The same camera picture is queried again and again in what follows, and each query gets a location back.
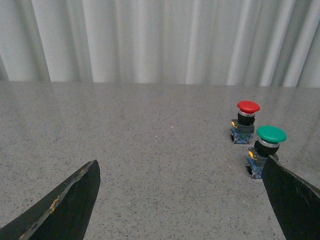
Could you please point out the white pleated curtain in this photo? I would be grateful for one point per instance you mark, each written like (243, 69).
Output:
(218, 42)

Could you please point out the red mushroom push button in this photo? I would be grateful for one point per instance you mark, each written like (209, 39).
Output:
(242, 127)

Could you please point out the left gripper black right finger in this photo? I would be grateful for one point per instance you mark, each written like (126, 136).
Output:
(295, 202)

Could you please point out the green mushroom push button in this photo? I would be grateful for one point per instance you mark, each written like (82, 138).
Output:
(267, 144)

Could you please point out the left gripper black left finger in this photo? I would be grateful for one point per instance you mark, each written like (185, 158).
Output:
(64, 213)

